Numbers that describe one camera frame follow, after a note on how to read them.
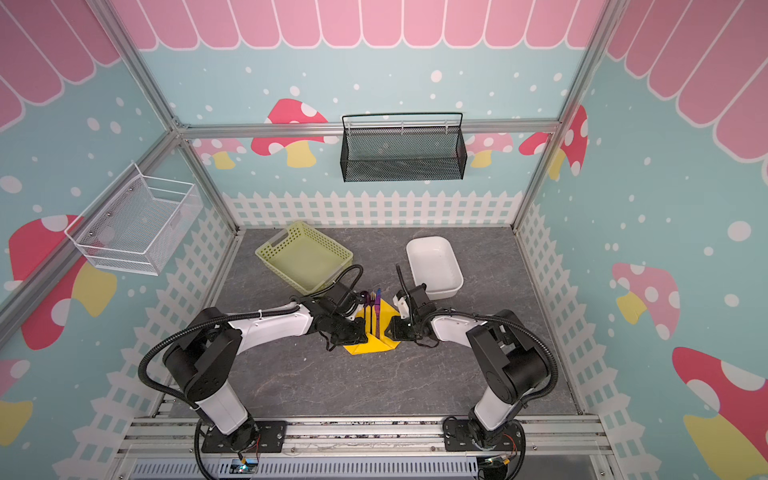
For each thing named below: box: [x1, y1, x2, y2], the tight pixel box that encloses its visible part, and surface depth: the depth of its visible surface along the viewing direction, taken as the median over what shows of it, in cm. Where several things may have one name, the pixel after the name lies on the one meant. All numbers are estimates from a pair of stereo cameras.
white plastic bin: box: [406, 236, 464, 300], surface depth 109 cm
